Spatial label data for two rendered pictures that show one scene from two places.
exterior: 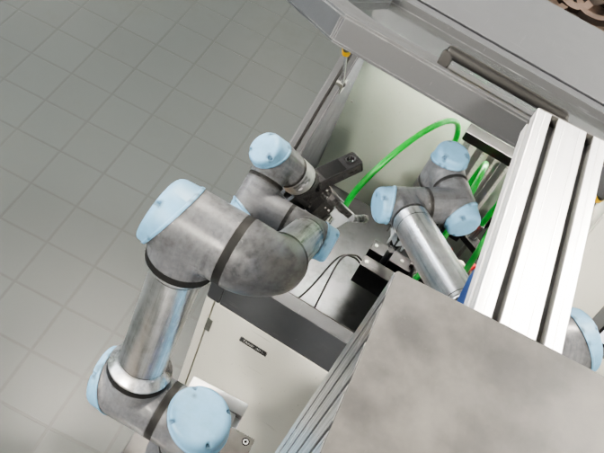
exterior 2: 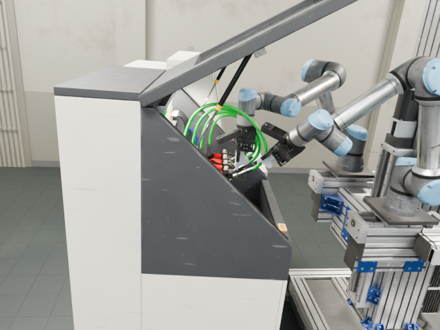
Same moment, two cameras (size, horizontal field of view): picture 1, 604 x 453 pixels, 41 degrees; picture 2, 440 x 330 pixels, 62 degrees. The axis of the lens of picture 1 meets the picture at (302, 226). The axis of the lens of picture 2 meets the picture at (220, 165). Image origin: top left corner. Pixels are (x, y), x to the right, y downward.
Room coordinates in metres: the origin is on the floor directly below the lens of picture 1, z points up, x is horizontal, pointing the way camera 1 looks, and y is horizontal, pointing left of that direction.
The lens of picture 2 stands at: (1.66, 1.28, 1.71)
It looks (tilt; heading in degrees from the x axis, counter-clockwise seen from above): 20 degrees down; 259
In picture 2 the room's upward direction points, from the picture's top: 4 degrees clockwise
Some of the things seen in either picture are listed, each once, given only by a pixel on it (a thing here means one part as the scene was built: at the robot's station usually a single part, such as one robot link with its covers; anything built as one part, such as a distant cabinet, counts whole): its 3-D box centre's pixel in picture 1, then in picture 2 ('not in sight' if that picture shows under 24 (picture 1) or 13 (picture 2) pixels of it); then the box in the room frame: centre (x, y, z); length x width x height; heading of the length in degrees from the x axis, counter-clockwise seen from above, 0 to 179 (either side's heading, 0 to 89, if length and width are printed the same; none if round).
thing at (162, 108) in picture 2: not in sight; (169, 95); (1.59, -0.27, 1.43); 0.54 x 0.03 x 0.02; 81
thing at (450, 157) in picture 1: (445, 168); (247, 101); (1.26, -0.22, 1.43); 0.09 x 0.08 x 0.11; 30
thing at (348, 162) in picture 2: not in sight; (350, 158); (0.57, -0.47, 1.09); 0.15 x 0.15 x 0.10
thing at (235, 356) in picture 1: (287, 417); not in sight; (1.08, -0.19, 0.44); 0.65 x 0.02 x 0.68; 81
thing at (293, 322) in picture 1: (332, 347); (271, 219); (1.09, -0.20, 0.87); 0.62 x 0.04 x 0.16; 81
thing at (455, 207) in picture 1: (449, 206); (266, 101); (1.17, -0.26, 1.43); 0.11 x 0.11 x 0.08; 30
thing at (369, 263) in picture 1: (413, 299); not in sight; (1.31, -0.35, 0.91); 0.34 x 0.10 x 0.15; 81
